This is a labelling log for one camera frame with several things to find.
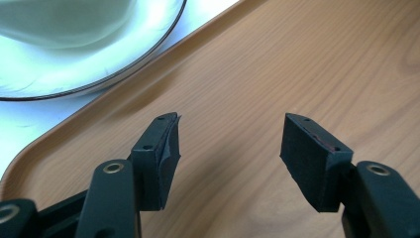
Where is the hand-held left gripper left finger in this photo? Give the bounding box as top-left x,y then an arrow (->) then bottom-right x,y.
128,111 -> 182,212

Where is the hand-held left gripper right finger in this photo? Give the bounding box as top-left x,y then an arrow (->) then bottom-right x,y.
279,112 -> 355,213

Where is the wooden tray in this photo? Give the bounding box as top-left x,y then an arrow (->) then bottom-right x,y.
0,0 -> 420,238

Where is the white plate with dark rim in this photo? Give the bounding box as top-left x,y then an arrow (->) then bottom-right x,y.
0,0 -> 188,102

